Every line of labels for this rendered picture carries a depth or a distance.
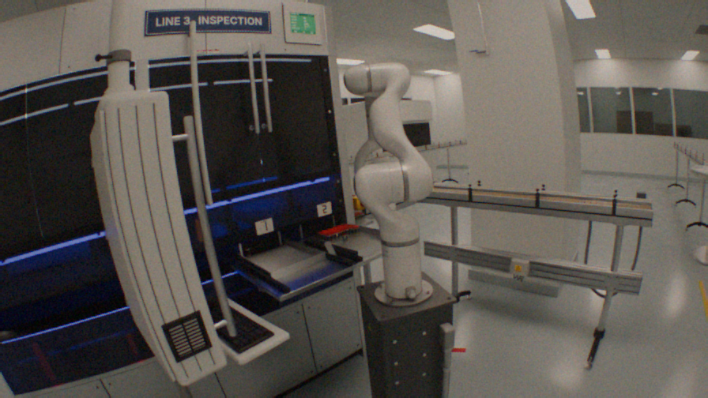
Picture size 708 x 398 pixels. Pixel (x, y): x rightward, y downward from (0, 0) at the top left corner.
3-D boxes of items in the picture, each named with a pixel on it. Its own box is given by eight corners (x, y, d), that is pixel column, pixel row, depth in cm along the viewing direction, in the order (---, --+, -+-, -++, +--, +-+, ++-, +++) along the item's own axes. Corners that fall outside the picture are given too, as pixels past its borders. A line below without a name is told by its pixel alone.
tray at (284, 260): (238, 260, 145) (236, 253, 144) (284, 244, 162) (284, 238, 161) (272, 280, 120) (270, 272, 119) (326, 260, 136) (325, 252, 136)
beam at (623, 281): (423, 255, 244) (423, 240, 242) (430, 252, 249) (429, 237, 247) (638, 296, 125) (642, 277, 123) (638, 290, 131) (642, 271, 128)
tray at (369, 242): (310, 244, 159) (310, 237, 158) (351, 230, 175) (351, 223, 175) (358, 259, 133) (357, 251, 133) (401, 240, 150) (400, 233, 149)
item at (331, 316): (72, 384, 141) (22, 276, 124) (289, 306, 273) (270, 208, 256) (79, 478, 67) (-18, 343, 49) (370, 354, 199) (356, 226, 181)
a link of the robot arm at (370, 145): (348, 118, 126) (356, 189, 140) (389, 114, 126) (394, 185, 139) (348, 113, 134) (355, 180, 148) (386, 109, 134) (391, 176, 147)
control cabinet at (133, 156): (134, 325, 99) (87, 120, 84) (175, 309, 114) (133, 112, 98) (178, 393, 66) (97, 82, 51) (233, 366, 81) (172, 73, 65)
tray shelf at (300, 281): (229, 267, 142) (228, 263, 142) (344, 227, 187) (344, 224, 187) (280, 302, 107) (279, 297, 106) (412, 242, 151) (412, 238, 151)
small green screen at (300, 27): (284, 43, 142) (281, 5, 138) (321, 45, 156) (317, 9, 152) (286, 42, 141) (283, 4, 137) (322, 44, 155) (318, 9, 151)
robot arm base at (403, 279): (442, 298, 98) (442, 242, 94) (386, 313, 93) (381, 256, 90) (418, 275, 116) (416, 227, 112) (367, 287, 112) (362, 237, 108)
